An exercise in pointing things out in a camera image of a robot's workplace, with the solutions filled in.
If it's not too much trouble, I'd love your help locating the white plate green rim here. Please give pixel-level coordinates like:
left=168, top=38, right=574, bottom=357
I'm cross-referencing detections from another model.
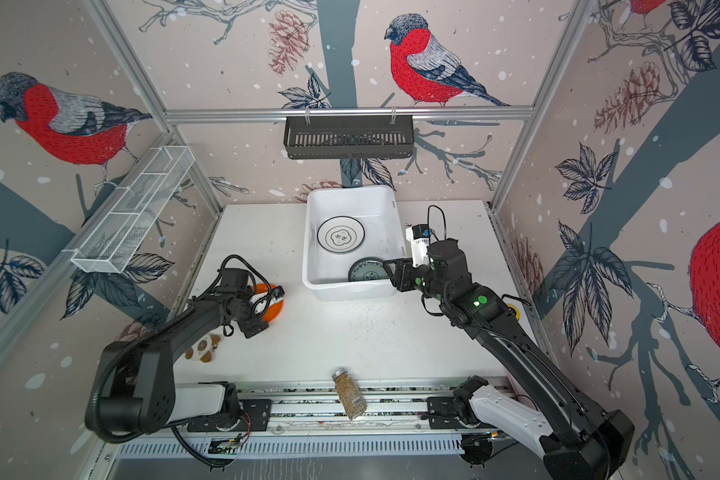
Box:
left=317, top=216, right=365, bottom=254

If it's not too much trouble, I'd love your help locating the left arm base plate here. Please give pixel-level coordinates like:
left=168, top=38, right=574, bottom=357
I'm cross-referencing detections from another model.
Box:
left=186, top=399, right=272, bottom=433

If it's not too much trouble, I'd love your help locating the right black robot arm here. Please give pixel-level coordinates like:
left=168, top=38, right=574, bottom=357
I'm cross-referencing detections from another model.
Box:
left=382, top=239, right=635, bottom=479

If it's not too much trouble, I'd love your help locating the small circuit board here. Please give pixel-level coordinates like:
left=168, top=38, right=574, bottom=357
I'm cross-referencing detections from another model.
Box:
left=208, top=438, right=245, bottom=455

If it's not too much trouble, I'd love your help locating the orange plate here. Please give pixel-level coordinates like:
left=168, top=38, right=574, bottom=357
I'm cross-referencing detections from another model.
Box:
left=251, top=283, right=284, bottom=322

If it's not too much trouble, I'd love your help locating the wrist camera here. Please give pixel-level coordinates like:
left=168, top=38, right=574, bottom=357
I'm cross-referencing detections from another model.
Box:
left=405, top=224, right=431, bottom=267
left=260, top=284, right=285, bottom=305

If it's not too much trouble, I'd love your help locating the glass spice jar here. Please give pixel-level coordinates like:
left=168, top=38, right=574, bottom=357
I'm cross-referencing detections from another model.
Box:
left=332, top=368, right=367, bottom=421

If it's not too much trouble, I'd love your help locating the teal patterned plate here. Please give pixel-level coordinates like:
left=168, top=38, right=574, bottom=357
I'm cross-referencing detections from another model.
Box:
left=348, top=257, right=388, bottom=282

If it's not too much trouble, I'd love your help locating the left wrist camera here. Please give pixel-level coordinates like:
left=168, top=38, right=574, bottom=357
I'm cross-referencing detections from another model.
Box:
left=260, top=284, right=285, bottom=305

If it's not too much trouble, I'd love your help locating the brown white dog coaster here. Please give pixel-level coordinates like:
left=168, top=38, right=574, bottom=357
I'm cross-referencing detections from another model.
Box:
left=184, top=333, right=221, bottom=364

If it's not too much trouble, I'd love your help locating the white plastic bin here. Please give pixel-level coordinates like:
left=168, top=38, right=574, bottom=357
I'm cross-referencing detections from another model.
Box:
left=302, top=186, right=406, bottom=302

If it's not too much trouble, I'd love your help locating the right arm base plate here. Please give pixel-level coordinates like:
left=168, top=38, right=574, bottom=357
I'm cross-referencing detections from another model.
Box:
left=421, top=396, right=481, bottom=429

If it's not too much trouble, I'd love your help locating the black hanging wall basket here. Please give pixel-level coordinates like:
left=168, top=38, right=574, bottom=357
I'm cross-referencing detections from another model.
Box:
left=283, top=115, right=415, bottom=160

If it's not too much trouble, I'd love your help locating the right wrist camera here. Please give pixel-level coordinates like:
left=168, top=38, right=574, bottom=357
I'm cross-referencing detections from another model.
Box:
left=405, top=224, right=431, bottom=267

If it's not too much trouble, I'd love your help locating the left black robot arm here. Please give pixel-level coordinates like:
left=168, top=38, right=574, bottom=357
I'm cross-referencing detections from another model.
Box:
left=84, top=255, right=285, bottom=470

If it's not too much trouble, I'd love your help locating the yellow tape measure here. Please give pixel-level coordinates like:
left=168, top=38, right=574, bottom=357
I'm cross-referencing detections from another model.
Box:
left=508, top=304, right=521, bottom=320

